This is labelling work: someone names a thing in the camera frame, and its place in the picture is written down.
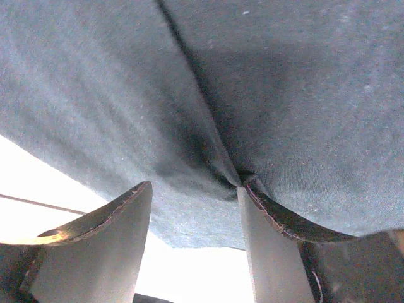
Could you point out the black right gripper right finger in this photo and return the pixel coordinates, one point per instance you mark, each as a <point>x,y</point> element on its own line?
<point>292,259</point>

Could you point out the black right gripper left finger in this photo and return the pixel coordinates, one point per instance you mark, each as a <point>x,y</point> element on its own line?
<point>95,258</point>

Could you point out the black t-shirt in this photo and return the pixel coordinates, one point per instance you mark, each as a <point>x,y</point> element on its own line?
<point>193,95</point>

